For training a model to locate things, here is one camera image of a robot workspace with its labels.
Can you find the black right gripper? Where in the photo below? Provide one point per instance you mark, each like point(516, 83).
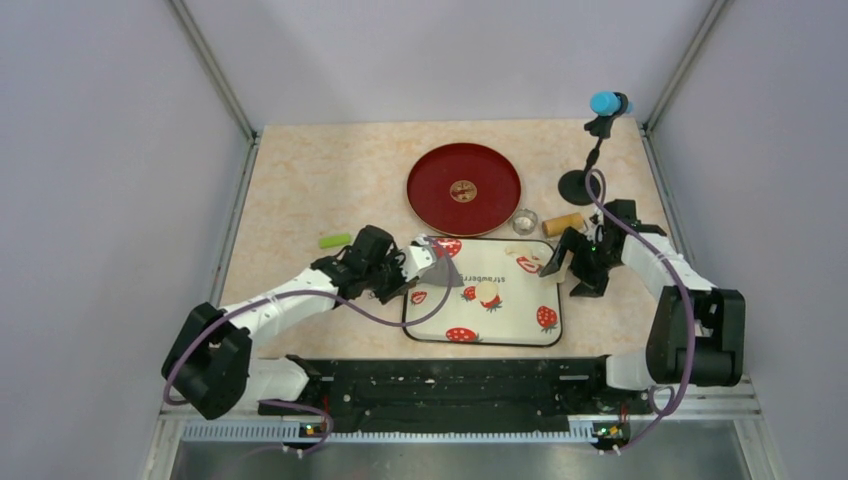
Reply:
point(591, 284)

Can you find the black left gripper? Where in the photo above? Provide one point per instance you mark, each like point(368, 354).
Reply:
point(398, 259)

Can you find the dough trimming scrap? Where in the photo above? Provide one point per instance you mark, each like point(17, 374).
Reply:
point(523, 249)
point(560, 275)

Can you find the wooden dough roller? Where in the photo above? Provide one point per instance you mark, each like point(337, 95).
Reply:
point(557, 226)

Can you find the metal dough scraper wooden handle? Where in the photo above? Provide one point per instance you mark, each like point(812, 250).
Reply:
point(442, 273)

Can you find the strawberry print rectangular tray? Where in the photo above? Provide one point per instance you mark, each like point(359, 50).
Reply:
point(526, 312)

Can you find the white dough lump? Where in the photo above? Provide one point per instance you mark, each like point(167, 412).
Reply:
point(486, 291)

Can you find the red round lacquer plate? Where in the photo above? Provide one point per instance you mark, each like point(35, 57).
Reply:
point(463, 189)

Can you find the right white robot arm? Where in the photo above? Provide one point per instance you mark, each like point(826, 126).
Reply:
point(698, 329)

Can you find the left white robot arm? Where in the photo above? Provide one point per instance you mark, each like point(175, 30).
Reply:
point(207, 366)

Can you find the green rectangular block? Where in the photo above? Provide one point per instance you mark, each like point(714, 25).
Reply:
point(335, 241)

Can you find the blue microphone on stand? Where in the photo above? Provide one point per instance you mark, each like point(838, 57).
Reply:
point(576, 186)

